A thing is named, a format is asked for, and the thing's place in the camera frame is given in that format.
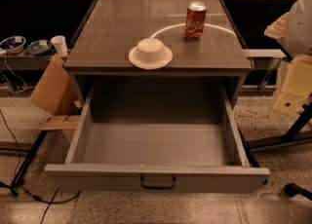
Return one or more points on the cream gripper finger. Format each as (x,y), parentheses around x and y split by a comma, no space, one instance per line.
(297,85)
(277,28)

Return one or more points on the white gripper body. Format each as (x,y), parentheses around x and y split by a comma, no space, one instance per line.
(299,28)

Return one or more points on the red coke can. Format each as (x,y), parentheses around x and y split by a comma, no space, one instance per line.
(195,20)

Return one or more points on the open grey top drawer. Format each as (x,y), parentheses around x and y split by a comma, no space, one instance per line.
(157,128)

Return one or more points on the white upside-down bowl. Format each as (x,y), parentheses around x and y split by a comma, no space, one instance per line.
(150,53)

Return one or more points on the grey cabinet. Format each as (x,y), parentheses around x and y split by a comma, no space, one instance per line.
(116,26)

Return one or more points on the white paper cup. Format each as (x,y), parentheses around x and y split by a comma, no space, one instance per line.
(60,45)

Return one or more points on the brown cardboard box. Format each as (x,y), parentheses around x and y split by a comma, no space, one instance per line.
(55,94)

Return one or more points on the blue bowl right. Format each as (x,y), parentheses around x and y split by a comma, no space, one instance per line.
(39,48)

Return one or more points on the blue bowl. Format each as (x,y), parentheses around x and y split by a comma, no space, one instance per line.
(13,45)
(39,48)

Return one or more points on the grey side shelf left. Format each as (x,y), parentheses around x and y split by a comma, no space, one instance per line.
(25,61)

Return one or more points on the blue bowl left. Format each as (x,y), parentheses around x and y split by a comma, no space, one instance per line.
(13,45)

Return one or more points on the black stand leg left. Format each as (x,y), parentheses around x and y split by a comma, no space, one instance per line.
(18,179)

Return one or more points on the black stand frame right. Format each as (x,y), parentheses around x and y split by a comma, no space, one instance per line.
(293,135)

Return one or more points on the black drawer handle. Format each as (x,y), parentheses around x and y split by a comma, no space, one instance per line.
(157,183)

